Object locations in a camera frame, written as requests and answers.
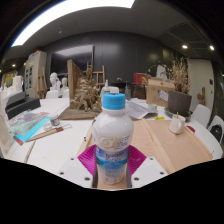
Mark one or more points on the clear spray bottle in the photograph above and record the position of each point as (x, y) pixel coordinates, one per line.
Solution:
(127, 92)

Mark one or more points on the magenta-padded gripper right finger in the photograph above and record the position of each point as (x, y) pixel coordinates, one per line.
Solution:
(148, 171)

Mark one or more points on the white plaster bust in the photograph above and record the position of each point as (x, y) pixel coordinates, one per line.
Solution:
(54, 81)
(64, 86)

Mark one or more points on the white ceramic mug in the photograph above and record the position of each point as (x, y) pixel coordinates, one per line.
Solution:
(176, 126)

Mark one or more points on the white spray bottle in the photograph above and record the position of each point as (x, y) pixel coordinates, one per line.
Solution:
(106, 89)

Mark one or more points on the grey round plant saucer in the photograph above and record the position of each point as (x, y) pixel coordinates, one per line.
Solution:
(168, 115)

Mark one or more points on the light wooden board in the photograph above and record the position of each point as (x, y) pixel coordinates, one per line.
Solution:
(166, 143)

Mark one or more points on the white plastic chair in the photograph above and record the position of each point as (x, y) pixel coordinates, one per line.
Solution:
(201, 115)
(216, 120)

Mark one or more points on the wooden figure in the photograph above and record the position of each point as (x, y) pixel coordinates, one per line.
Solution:
(201, 96)

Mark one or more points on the brown carved root sculpture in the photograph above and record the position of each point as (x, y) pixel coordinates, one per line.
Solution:
(85, 96)

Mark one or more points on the small grey-lidded jar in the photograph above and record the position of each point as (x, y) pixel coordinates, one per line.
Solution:
(54, 120)

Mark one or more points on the white cabinet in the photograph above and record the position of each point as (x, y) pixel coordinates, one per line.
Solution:
(35, 73)

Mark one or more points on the black case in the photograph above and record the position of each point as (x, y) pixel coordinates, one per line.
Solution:
(21, 105)

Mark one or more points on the brown cardboard box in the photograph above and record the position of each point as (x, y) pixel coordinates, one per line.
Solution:
(155, 91)

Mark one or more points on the black wall screen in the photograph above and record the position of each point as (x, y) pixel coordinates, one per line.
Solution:
(71, 58)

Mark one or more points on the black backpack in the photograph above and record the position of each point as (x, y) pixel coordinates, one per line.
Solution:
(216, 132)

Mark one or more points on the red box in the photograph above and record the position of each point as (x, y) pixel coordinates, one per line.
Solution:
(139, 78)

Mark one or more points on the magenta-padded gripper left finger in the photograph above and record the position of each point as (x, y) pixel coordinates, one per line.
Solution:
(74, 171)

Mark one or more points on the white blue-capped drink bottle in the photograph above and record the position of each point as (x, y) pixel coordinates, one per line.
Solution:
(112, 133)

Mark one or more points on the thin wooden stick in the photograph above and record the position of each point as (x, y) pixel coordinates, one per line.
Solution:
(177, 116)

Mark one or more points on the small yellow tag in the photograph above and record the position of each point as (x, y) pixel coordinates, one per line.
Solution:
(159, 118)

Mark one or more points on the flat round red coaster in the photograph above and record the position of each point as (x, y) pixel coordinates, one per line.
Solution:
(191, 129)

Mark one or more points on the wooden easel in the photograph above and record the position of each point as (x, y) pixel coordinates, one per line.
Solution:
(99, 76)

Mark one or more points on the round ceiling spotlight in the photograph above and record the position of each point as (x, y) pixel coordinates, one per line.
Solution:
(211, 47)
(184, 46)

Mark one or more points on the long ceiling light panel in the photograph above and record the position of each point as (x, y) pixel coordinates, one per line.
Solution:
(66, 10)

